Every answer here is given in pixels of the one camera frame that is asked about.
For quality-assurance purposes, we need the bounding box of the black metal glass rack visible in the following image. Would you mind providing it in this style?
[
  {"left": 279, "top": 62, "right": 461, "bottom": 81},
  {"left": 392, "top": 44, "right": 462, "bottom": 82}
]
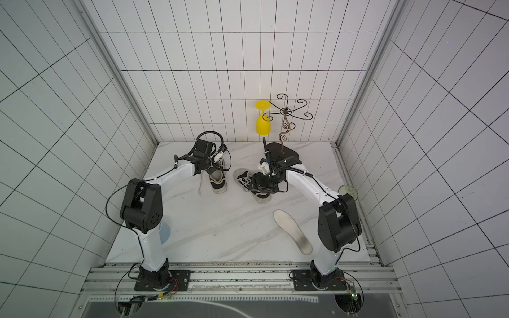
[{"left": 266, "top": 93, "right": 314, "bottom": 154}]

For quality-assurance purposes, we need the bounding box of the white insole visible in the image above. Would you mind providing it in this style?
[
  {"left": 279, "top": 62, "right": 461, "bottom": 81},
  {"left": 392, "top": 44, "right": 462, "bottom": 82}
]
[{"left": 273, "top": 209, "right": 313, "bottom": 256}]

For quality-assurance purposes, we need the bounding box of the yellow plastic wine glass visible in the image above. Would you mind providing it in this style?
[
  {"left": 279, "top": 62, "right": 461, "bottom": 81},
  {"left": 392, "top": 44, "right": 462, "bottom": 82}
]
[{"left": 255, "top": 100, "right": 271, "bottom": 136}]

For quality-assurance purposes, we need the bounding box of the black white sneaker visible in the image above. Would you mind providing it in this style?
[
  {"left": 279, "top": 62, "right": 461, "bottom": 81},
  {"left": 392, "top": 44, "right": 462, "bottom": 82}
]
[
  {"left": 200, "top": 168, "right": 227, "bottom": 194},
  {"left": 233, "top": 168, "right": 271, "bottom": 204}
]

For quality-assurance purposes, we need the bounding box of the light blue ceramic mug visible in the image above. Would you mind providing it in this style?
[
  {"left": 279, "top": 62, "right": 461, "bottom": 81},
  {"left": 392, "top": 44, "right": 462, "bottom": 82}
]
[{"left": 159, "top": 221, "right": 171, "bottom": 244}]

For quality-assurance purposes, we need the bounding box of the green transparent plastic cup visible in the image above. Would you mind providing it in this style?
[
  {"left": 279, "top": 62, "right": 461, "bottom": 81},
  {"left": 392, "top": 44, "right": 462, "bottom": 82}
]
[{"left": 338, "top": 184, "right": 359, "bottom": 201}]

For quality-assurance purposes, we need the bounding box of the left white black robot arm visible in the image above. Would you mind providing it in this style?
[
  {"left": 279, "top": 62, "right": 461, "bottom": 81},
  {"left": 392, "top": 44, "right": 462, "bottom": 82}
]
[{"left": 120, "top": 139, "right": 229, "bottom": 289}]

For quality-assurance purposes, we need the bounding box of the aluminium rail frame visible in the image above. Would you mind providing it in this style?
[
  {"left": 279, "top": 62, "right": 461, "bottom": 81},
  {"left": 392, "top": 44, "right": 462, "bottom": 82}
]
[{"left": 82, "top": 248, "right": 402, "bottom": 303}]

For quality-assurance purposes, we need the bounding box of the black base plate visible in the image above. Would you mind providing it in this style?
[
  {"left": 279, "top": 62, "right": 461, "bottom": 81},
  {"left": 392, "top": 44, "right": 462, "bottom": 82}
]
[
  {"left": 290, "top": 269, "right": 348, "bottom": 292},
  {"left": 134, "top": 270, "right": 192, "bottom": 292}
]

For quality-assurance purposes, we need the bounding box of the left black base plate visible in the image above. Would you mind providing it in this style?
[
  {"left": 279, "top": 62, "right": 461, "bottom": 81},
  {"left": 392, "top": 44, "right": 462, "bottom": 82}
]
[{"left": 134, "top": 270, "right": 192, "bottom": 292}]

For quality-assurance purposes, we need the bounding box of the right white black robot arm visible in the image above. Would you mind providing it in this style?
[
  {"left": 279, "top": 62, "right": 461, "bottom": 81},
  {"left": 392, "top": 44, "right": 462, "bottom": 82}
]
[{"left": 243, "top": 151, "right": 362, "bottom": 278}]

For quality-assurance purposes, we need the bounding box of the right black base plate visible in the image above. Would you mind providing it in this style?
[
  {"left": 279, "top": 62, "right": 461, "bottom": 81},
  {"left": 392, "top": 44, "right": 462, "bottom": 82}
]
[{"left": 290, "top": 269, "right": 348, "bottom": 292}]

